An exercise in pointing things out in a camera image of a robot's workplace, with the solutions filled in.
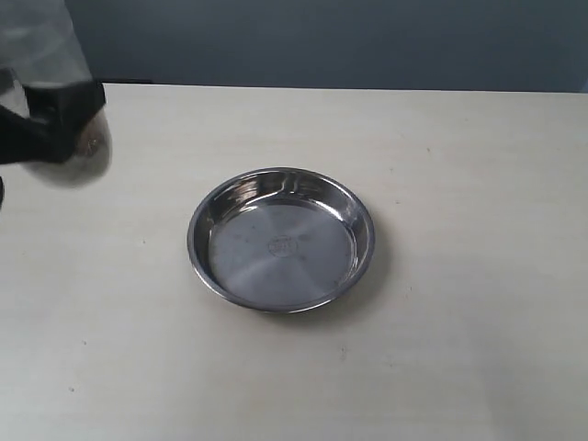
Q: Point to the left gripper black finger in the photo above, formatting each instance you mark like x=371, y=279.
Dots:
x=57, y=117

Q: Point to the clear plastic shaker bottle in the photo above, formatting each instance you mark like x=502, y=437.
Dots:
x=39, y=48

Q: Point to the round stainless steel dish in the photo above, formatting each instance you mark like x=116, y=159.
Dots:
x=280, y=240

